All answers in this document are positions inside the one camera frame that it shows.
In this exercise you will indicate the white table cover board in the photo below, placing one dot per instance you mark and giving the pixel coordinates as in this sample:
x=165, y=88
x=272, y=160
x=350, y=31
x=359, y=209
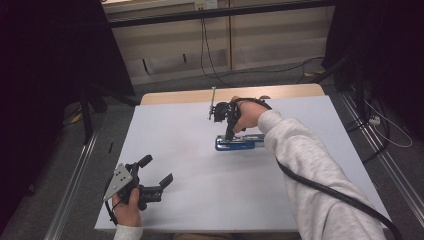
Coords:
x=200, y=186

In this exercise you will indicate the black curtain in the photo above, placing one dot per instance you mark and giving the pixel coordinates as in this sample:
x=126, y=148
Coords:
x=386, y=50
x=46, y=83

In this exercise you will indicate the white wall outlet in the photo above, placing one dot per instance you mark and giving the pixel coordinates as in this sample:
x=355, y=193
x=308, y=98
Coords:
x=206, y=4

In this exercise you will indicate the blue stapler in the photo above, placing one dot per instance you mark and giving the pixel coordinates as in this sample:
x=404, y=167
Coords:
x=240, y=146

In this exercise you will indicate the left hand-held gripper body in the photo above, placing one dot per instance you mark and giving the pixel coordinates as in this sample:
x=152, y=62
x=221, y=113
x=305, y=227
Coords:
x=119, y=180

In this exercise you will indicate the wooden table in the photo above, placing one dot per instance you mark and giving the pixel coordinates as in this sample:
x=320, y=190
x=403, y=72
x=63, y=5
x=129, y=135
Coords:
x=186, y=95

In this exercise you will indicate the white power strip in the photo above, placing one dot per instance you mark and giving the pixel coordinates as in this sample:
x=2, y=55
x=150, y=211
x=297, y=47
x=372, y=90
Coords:
x=375, y=120

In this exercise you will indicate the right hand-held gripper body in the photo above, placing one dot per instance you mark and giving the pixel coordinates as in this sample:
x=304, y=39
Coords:
x=222, y=111

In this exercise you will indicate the person's right hand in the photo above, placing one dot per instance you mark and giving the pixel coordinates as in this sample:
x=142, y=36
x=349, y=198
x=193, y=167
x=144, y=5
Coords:
x=250, y=116

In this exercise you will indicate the metal floor rail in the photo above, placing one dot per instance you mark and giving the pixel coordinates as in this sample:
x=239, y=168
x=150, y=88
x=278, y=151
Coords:
x=70, y=194
x=394, y=170

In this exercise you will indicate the black stand legs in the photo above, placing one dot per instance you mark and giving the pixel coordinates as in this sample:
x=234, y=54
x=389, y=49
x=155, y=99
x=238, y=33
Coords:
x=87, y=116
x=358, y=90

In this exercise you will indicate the person's left hand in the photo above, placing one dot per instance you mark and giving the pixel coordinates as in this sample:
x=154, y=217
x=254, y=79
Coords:
x=128, y=213

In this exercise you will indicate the black horizontal bar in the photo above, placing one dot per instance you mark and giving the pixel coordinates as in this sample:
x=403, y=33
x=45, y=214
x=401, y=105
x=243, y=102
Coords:
x=216, y=13

